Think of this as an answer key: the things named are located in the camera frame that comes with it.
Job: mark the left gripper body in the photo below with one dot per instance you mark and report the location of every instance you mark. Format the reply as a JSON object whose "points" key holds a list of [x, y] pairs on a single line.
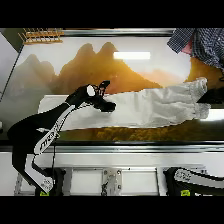
{"points": [[106, 106]]}

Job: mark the white pants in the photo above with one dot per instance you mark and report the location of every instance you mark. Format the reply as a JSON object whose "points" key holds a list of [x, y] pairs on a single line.
{"points": [[150, 106]]}

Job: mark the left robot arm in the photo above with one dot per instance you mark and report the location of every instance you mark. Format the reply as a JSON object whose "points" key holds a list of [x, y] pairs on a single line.
{"points": [[30, 133]]}

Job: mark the brown clothes hanger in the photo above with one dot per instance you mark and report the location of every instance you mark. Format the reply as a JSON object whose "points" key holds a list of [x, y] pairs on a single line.
{"points": [[41, 41], [43, 33]]}

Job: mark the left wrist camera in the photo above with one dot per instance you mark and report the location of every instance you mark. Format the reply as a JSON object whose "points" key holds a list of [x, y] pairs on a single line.
{"points": [[104, 86]]}

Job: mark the silver frame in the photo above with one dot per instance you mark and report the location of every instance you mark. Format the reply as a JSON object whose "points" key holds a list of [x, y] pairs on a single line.
{"points": [[133, 159]]}

